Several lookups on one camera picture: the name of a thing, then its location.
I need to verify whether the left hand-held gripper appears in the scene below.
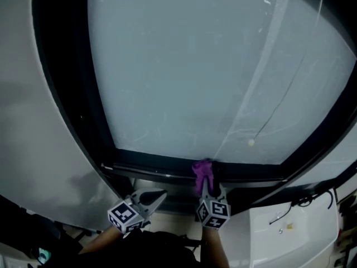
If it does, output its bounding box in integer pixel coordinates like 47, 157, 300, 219
107, 187, 168, 235

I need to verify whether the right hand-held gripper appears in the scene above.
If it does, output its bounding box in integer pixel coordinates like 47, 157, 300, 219
195, 177, 232, 231

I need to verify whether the purple cleaning cloth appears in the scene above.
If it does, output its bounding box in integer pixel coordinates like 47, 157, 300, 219
192, 159, 218, 195

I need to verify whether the person's right forearm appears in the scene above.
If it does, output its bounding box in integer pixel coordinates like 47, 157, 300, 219
200, 227, 231, 268

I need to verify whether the person's left forearm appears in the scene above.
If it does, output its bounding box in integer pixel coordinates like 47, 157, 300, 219
79, 224, 126, 255

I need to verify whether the person's dark clothing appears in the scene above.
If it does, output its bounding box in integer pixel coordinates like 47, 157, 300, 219
36, 229, 205, 268

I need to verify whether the black chair base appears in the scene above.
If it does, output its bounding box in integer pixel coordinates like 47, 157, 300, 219
70, 227, 103, 243

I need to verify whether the teal object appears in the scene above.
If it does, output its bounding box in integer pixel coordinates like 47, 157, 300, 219
37, 247, 53, 264

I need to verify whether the frosted window glass pane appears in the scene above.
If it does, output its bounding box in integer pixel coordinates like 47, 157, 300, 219
87, 0, 357, 166

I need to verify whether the black-framed glass window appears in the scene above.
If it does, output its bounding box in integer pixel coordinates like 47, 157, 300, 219
31, 0, 357, 218

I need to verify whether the pile of dark tools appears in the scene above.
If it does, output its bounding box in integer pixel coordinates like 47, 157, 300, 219
335, 193, 357, 268

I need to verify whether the white panel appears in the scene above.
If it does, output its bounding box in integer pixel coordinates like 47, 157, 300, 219
0, 0, 121, 232

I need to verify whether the black cable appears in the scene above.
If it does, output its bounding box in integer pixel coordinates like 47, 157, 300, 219
180, 234, 203, 253
268, 189, 335, 225

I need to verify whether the pull cord with white bead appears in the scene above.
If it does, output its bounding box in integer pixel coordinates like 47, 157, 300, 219
247, 56, 305, 147

